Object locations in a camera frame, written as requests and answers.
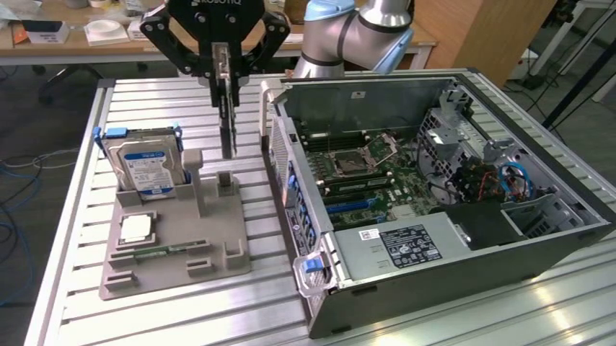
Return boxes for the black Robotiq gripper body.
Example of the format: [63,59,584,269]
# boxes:
[166,0,269,50]

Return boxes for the green graphics card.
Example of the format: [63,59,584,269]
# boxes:
[210,42,241,159]

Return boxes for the white paper stack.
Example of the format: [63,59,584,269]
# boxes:
[281,21,305,45]

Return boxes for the small white carton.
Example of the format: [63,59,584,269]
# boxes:
[127,18,150,42]

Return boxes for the white square dish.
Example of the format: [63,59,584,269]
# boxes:
[84,19,133,47]

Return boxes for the wooden desk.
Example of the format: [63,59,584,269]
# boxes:
[0,0,440,79]

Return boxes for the black office chair base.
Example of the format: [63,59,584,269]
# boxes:
[32,64,106,105]

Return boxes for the white box with dark lid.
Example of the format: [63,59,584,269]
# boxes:
[22,19,72,45]

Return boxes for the white latch RAM slot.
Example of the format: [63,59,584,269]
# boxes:
[305,138,370,148]
[301,130,366,141]
[326,185,394,198]
[322,175,392,188]

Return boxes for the black latch RAM slot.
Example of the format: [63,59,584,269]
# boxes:
[325,181,394,193]
[308,142,372,153]
[304,133,370,144]
[320,171,389,183]

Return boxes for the hard disk in blue carrier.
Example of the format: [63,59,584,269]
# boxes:
[90,122,187,201]

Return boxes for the metal socket cover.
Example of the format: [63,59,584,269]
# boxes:
[366,132,405,159]

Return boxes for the CPU socket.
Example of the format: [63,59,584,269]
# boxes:
[332,148,376,178]

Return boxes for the wooden cabinet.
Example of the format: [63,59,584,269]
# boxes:
[416,0,560,87]

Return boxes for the perforated metal disk bay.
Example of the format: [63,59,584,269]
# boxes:
[416,86,491,181]

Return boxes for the grey plastic parts rack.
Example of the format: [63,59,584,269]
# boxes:
[98,147,253,302]

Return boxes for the black expansion slot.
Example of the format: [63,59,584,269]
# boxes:
[325,191,388,205]

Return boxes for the silver CPU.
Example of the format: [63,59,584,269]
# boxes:
[119,215,157,243]

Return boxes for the long blue expansion slot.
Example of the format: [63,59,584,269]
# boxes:
[325,198,377,215]

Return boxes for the silver chipset heatsink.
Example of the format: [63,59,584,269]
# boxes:
[392,205,425,219]

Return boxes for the black stand pole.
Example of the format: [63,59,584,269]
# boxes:
[541,0,616,129]

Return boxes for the blue release latch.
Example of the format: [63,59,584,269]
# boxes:
[301,257,322,277]

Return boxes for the grey power supply unit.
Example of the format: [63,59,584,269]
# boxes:
[332,212,471,282]

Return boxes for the black plastic air shroud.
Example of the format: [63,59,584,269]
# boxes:
[445,200,527,252]

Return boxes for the black open PC case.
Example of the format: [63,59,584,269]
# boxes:
[258,74,616,340]

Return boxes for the black power wire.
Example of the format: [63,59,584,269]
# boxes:
[415,139,464,203]

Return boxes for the blue floor cable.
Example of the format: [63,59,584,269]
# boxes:
[0,154,47,308]

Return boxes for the orange and red wires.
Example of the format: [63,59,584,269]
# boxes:
[473,172,503,203]

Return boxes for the blue data wire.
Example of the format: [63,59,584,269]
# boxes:
[497,162,536,203]

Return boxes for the metal drive bay frame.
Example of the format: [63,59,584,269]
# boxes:
[480,138,598,241]

